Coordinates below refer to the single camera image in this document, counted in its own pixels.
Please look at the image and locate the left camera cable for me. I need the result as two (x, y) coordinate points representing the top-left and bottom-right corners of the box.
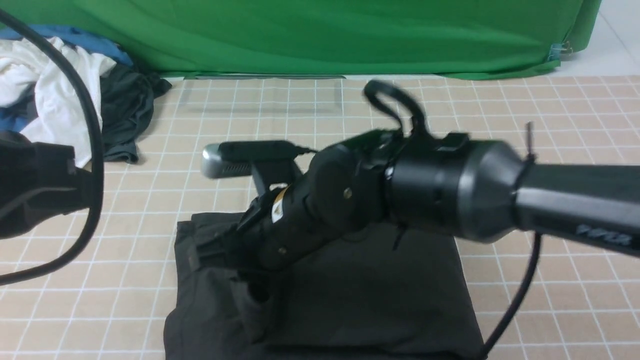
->
(0, 7), (106, 287)

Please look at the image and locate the green backdrop cloth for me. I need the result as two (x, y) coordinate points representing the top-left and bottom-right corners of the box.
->
(1, 0), (601, 81)

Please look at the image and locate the gray long-sleeve top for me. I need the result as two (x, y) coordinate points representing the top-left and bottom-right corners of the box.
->
(163, 212), (483, 360)

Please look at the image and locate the blue binder clip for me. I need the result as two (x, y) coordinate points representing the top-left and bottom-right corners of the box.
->
(546, 41), (574, 62)

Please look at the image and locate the right camera cable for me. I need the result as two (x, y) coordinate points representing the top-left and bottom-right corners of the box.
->
(362, 79), (543, 360)

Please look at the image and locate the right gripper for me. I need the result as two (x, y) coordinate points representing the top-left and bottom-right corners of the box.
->
(196, 175), (386, 271)

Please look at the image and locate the blue garment in pile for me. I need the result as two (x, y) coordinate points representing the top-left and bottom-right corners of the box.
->
(0, 24), (134, 132)

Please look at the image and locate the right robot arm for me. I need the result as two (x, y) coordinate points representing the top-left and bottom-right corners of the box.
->
(189, 130), (640, 272)

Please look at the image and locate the dark gray garment in pile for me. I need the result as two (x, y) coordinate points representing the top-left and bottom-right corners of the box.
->
(100, 63), (173, 164)

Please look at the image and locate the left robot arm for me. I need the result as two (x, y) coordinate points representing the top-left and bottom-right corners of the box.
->
(0, 130), (96, 240)

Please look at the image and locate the white shirt in pile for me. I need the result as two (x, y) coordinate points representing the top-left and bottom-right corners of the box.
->
(0, 37), (116, 167)

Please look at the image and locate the camera cable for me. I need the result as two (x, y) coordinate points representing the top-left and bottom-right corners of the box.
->
(0, 7), (106, 287)
(362, 79), (543, 360)

